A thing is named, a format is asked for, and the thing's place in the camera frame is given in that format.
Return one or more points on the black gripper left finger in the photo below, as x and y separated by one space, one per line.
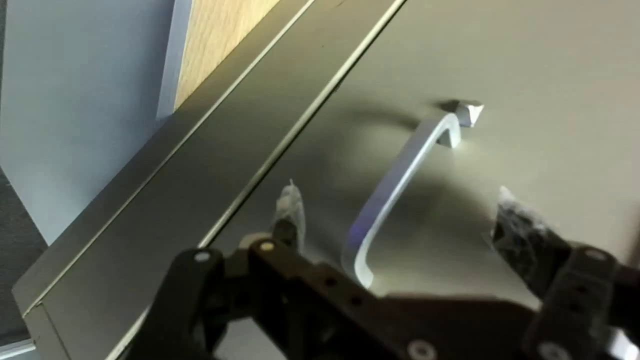
181 300

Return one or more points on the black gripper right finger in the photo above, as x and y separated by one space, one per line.
573 300

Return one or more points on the beige drawer with card holder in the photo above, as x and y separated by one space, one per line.
532 86

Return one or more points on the beige metal file cabinet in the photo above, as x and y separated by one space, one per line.
201 153

